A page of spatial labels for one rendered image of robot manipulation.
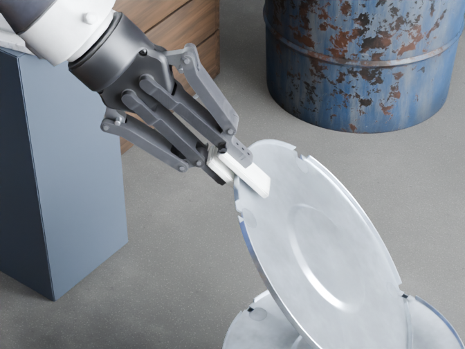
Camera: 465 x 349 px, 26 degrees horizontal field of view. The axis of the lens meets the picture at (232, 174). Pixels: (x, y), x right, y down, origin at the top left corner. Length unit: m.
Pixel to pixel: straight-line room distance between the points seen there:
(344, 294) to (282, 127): 0.95
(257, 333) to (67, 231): 0.45
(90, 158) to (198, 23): 0.55
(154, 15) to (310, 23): 0.29
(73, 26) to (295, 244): 0.32
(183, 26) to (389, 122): 0.44
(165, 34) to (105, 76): 0.97
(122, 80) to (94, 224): 0.67
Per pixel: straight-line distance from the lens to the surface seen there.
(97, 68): 0.94
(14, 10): 0.93
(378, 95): 1.93
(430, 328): 1.26
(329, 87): 1.93
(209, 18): 2.04
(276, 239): 1.02
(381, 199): 1.82
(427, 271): 1.69
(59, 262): 1.59
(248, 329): 1.24
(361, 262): 1.15
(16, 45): 1.37
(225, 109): 0.98
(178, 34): 1.95
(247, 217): 1.00
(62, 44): 0.93
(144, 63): 0.96
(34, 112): 1.42
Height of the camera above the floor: 1.13
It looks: 38 degrees down
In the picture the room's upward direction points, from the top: straight up
